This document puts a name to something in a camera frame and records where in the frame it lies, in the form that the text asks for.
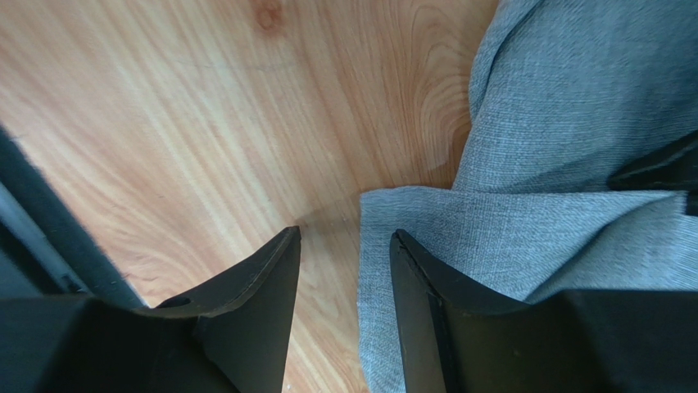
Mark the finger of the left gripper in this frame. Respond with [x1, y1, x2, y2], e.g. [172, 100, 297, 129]
[608, 131, 697, 191]

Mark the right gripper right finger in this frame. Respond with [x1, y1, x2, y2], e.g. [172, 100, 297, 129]
[389, 229, 524, 392]

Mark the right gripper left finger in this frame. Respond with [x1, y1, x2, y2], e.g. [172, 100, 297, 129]
[133, 226, 301, 392]

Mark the grey cloth napkin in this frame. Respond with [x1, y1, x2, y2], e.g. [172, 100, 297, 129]
[357, 1, 697, 392]

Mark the aluminium frame rail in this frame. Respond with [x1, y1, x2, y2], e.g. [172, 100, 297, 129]
[1, 129, 145, 309]

